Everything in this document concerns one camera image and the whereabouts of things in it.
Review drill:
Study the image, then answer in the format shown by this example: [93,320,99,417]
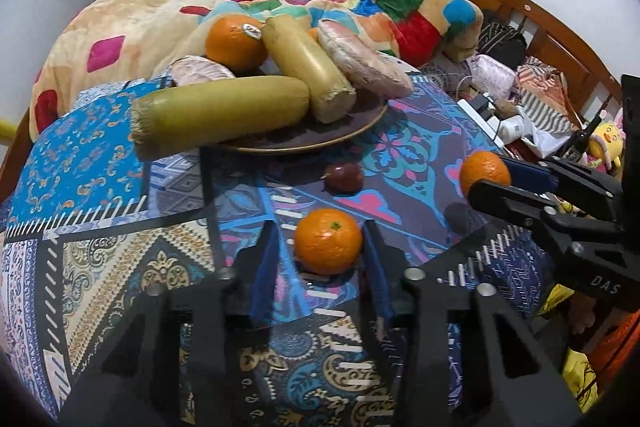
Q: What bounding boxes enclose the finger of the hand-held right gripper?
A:
[467,179,621,269]
[500,154,623,223]

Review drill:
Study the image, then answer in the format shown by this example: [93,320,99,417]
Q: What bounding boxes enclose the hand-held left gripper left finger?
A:
[65,219,281,427]

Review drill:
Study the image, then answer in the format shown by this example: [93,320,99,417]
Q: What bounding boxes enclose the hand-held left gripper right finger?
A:
[362,219,584,427]

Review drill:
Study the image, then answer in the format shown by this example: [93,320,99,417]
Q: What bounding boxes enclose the small mandarin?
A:
[294,208,363,275]
[459,151,512,199]

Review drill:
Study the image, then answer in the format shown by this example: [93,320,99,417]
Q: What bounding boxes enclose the purple plate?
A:
[215,72,390,155]

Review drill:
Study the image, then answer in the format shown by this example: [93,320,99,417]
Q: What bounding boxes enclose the yellow sugarcane piece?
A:
[130,76,311,162]
[261,14,357,124]

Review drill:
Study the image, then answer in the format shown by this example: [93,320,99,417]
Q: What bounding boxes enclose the large peeled pomelo segment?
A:
[317,19,415,98]

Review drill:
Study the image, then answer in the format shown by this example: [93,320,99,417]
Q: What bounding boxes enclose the small peeled pomelo segment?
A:
[167,55,236,85]

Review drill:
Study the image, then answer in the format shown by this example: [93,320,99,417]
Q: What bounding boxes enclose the large orange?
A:
[205,14,268,74]

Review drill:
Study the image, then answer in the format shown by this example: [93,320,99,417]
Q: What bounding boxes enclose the white device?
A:
[492,114,526,142]

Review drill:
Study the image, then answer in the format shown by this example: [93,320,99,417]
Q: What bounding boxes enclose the striped cloth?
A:
[517,64,586,132]

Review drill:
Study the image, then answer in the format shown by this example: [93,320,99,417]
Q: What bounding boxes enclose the yellow plush toy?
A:
[587,122,626,170]

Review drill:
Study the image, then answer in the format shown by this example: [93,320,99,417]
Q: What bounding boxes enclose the dark red passion fruit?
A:
[322,162,364,194]

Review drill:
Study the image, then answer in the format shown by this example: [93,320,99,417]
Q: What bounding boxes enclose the pink bag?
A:
[472,54,518,90]

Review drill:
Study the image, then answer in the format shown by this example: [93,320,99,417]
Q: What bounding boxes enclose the wooden headboard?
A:
[429,0,626,108]

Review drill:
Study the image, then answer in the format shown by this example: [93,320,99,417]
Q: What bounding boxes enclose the patterned blue cloth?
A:
[0,74,556,427]

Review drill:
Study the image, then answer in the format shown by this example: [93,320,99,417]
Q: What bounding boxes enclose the colourful patchwork quilt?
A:
[29,0,485,140]

